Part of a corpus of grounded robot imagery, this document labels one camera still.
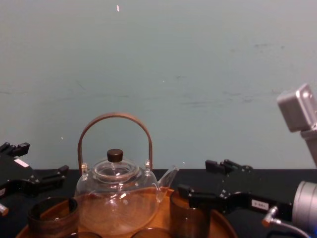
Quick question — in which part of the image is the brown glass cup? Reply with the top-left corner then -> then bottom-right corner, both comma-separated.
129,227 -> 172,238
26,196 -> 80,238
169,190 -> 211,238

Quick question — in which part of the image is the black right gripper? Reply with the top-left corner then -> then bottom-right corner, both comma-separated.
177,159 -> 295,222

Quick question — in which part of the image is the round wooden tray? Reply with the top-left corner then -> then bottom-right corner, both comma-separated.
14,187 -> 239,238

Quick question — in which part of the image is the glass teapot with wooden handle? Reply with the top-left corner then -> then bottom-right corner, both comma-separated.
73,113 -> 180,236

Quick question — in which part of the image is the dark cable with silver plug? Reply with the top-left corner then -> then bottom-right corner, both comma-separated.
262,205 -> 312,238

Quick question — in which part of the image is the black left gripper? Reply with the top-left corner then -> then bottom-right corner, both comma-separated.
0,142 -> 70,199

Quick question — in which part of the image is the glass lid with dark knob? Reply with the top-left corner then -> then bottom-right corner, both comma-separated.
92,148 -> 141,184

